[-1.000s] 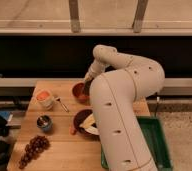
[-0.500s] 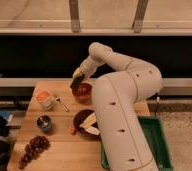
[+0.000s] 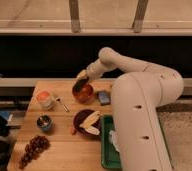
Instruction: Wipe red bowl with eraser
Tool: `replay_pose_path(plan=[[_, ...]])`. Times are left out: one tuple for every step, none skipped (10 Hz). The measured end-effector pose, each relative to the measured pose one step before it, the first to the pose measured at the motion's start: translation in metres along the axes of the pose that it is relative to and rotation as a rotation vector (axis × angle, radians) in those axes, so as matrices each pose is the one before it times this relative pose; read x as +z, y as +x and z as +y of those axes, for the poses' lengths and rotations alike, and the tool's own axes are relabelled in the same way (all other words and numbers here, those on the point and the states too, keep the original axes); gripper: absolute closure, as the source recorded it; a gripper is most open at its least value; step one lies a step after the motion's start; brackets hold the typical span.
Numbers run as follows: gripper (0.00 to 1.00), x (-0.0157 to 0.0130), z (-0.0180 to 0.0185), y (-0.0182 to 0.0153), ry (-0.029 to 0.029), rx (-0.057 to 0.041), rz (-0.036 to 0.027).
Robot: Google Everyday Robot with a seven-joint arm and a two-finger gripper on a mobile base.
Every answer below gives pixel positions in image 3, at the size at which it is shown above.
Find small orange carrot piece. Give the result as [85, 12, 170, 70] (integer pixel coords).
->
[70, 127, 77, 135]

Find white cup with orange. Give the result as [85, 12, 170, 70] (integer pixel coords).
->
[36, 90, 53, 110]

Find corn cob upper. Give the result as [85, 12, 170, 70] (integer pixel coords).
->
[80, 111, 100, 128]

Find metal spoon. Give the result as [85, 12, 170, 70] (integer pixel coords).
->
[54, 97, 70, 113]

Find blue sponge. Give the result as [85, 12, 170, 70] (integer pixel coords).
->
[98, 91, 111, 106]

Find bunch of purple grapes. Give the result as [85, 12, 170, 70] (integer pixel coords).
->
[19, 135, 50, 169]

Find red bowl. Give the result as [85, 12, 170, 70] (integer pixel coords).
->
[72, 84, 94, 103]

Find corn cob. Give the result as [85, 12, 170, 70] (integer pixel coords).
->
[85, 126, 100, 135]
[80, 111, 100, 128]

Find white crumpled cloth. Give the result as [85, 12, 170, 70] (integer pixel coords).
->
[109, 130, 120, 152]

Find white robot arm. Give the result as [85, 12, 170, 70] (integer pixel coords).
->
[77, 47, 184, 171]

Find corn cob lower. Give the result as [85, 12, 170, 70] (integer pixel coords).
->
[85, 126, 100, 135]

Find green tray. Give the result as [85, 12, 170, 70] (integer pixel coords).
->
[101, 115, 121, 170]

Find dark maroon plate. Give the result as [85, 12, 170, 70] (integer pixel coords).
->
[73, 109, 93, 137]

